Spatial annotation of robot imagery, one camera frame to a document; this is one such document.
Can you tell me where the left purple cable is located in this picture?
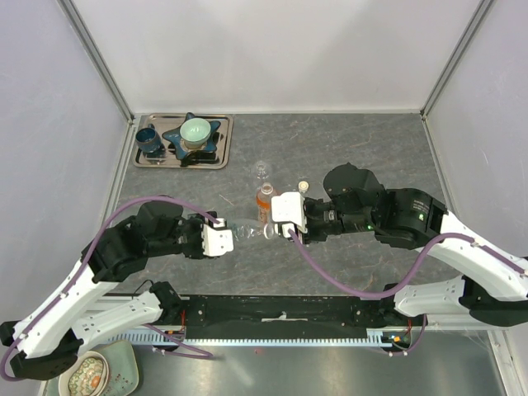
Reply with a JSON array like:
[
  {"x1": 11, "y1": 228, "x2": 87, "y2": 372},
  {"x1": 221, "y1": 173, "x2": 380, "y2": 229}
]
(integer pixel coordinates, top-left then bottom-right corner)
[{"x1": 0, "y1": 196, "x2": 222, "y2": 382}]

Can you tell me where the purple cable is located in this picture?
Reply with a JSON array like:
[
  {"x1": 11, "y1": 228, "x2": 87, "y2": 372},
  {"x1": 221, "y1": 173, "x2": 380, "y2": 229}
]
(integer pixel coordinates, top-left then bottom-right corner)
[
  {"x1": 0, "y1": 196, "x2": 222, "y2": 382},
  {"x1": 288, "y1": 229, "x2": 528, "y2": 358}
]

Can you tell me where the dark blue cup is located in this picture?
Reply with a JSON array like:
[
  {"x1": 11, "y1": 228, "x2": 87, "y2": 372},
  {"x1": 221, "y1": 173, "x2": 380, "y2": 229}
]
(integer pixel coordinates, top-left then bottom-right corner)
[{"x1": 135, "y1": 124, "x2": 166, "y2": 157}]

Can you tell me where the clear green-label water bottle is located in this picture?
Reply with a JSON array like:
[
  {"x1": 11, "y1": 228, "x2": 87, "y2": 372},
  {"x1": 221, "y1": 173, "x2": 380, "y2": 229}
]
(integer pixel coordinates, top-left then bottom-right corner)
[{"x1": 228, "y1": 219, "x2": 265, "y2": 243}]

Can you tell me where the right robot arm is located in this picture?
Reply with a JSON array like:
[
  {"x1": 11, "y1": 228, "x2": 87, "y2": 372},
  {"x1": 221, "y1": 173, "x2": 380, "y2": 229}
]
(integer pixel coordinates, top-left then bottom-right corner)
[{"x1": 271, "y1": 163, "x2": 527, "y2": 328}]

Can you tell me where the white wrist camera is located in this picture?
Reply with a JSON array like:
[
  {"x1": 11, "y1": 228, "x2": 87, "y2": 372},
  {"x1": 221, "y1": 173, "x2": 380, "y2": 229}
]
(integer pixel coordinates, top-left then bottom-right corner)
[
  {"x1": 201, "y1": 219, "x2": 234, "y2": 257},
  {"x1": 271, "y1": 191, "x2": 308, "y2": 238}
]

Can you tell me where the slotted cable duct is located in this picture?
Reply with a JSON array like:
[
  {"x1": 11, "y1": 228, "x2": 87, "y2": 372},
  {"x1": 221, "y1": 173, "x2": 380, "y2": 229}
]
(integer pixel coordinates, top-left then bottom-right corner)
[{"x1": 102, "y1": 327, "x2": 407, "y2": 347}]

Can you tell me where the steel tray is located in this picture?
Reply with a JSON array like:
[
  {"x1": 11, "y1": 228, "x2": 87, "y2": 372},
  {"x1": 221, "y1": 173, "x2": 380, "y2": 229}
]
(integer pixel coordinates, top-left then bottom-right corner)
[{"x1": 132, "y1": 113, "x2": 233, "y2": 170}]

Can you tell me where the left aluminium frame post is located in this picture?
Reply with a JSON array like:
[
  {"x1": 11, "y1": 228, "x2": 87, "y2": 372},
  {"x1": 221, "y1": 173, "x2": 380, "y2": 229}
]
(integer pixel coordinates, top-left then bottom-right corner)
[{"x1": 57, "y1": 0, "x2": 135, "y2": 124}]

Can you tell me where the right aluminium frame post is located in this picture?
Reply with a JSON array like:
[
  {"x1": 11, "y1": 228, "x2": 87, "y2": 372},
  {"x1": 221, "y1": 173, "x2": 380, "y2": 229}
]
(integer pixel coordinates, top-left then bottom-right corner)
[{"x1": 420, "y1": 0, "x2": 496, "y2": 119}]

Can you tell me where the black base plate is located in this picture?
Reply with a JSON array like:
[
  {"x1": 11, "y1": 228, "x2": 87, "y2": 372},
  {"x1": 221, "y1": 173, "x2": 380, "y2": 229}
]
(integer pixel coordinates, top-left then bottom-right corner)
[{"x1": 170, "y1": 295, "x2": 422, "y2": 337}]

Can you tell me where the green square plate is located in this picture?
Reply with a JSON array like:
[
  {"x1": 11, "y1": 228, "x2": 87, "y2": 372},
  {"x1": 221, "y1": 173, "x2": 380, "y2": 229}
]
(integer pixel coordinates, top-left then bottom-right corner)
[{"x1": 45, "y1": 341, "x2": 140, "y2": 396}]

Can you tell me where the aluminium frame post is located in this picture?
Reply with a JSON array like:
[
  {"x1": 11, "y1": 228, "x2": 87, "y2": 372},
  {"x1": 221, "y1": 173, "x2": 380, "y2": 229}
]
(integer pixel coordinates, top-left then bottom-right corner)
[
  {"x1": 420, "y1": 0, "x2": 496, "y2": 119},
  {"x1": 57, "y1": 0, "x2": 135, "y2": 124}
]

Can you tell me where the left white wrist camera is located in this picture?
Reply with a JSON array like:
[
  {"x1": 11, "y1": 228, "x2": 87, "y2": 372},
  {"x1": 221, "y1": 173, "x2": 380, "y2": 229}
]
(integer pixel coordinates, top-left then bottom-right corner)
[{"x1": 201, "y1": 219, "x2": 234, "y2": 257}]

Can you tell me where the small clear empty bottle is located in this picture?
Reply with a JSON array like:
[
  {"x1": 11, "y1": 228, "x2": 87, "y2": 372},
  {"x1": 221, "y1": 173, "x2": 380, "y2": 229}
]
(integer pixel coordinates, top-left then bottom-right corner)
[{"x1": 252, "y1": 161, "x2": 272, "y2": 182}]

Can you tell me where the blue star-shaped dish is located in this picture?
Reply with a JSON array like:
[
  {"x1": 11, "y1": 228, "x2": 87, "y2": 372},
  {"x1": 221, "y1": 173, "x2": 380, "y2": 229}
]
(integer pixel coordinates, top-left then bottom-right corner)
[{"x1": 162, "y1": 112, "x2": 221, "y2": 161}]

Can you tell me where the orange drink bottle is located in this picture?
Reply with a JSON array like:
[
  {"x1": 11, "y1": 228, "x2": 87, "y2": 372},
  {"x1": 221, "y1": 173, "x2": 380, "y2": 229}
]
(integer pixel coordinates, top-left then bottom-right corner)
[{"x1": 256, "y1": 181, "x2": 279, "y2": 224}]

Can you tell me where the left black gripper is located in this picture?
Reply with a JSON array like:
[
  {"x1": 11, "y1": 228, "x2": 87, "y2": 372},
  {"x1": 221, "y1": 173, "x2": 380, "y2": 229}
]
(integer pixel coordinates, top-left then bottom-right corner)
[{"x1": 150, "y1": 210, "x2": 219, "y2": 259}]

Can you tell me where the white ribbed bottle cap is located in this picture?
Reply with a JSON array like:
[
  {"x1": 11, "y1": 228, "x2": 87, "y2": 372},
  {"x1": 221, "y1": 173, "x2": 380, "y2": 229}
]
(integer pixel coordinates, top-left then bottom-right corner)
[{"x1": 298, "y1": 181, "x2": 309, "y2": 194}]

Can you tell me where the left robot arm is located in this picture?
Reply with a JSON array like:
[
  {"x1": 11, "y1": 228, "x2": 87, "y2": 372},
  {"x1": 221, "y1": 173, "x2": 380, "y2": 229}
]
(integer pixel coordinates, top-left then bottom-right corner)
[{"x1": 1, "y1": 196, "x2": 226, "y2": 382}]

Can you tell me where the patterned ceramic bowl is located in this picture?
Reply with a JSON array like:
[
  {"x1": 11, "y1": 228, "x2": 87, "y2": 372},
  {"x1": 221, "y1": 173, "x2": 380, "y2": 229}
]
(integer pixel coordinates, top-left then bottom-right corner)
[{"x1": 58, "y1": 351, "x2": 110, "y2": 396}]

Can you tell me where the pale green bowl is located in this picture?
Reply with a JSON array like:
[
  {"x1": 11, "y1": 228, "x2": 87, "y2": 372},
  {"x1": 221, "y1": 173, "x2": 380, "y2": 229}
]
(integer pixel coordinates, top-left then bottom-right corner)
[{"x1": 180, "y1": 118, "x2": 211, "y2": 149}]

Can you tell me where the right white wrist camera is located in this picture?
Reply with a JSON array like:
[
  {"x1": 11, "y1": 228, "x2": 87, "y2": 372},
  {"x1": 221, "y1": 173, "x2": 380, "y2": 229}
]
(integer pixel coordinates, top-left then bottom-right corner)
[{"x1": 271, "y1": 191, "x2": 308, "y2": 238}]

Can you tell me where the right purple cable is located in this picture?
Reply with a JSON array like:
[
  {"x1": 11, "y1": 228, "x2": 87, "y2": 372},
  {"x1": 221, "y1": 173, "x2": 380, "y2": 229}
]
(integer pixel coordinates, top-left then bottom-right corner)
[{"x1": 288, "y1": 229, "x2": 528, "y2": 358}]

